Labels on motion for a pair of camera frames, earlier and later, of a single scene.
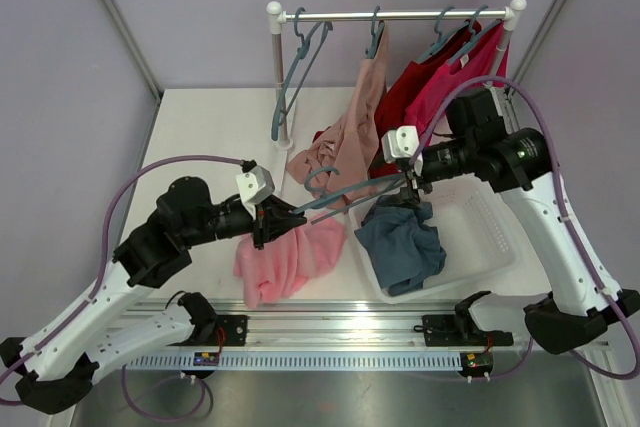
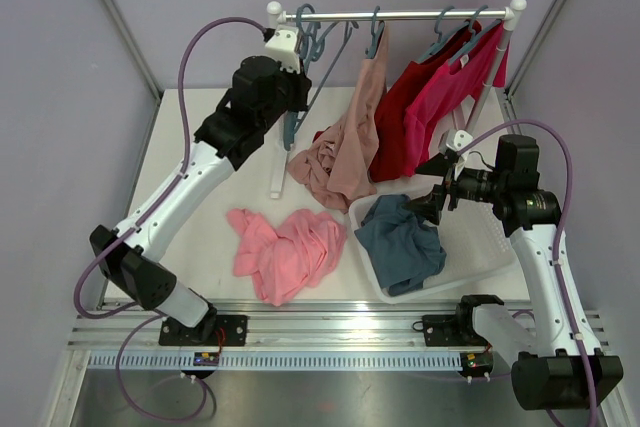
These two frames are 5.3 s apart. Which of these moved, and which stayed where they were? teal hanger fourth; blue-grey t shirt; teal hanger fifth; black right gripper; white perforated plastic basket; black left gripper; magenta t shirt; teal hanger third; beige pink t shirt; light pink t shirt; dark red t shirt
Moved: black right gripper; light pink t shirt; black left gripper
Stayed: dark red t shirt; magenta t shirt; beige pink t shirt; teal hanger fifth; teal hanger third; white perforated plastic basket; blue-grey t shirt; teal hanger fourth
